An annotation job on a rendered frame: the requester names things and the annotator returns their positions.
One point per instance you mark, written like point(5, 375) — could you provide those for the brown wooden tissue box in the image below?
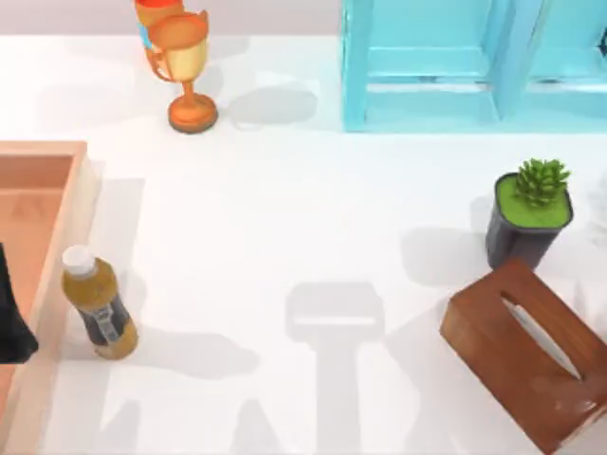
point(521, 360)

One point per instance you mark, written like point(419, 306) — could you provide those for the salmon shallow box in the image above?
point(45, 223)

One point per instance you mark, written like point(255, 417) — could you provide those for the light blue rack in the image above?
point(427, 61)

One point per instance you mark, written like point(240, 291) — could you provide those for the green plant in grey pot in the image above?
point(526, 223)

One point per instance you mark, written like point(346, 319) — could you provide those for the yellow bottle with white cap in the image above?
point(97, 308)

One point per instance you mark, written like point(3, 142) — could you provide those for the gold and orange trophy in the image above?
point(186, 61)

